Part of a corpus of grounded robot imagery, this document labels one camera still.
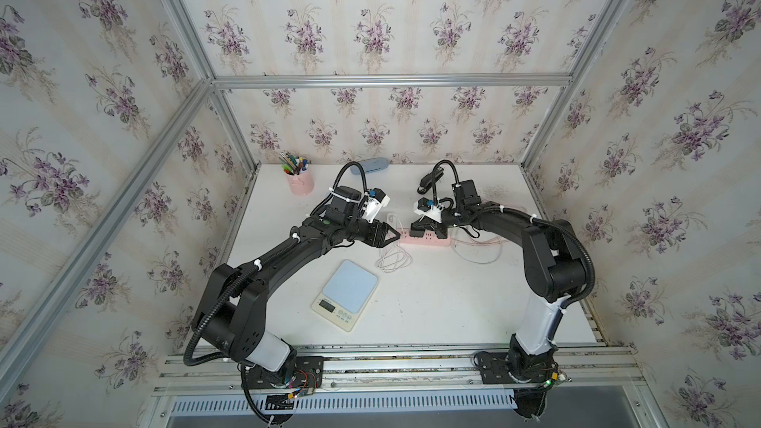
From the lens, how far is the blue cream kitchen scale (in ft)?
2.70

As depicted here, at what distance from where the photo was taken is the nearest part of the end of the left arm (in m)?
0.73

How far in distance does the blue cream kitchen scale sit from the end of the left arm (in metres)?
0.20
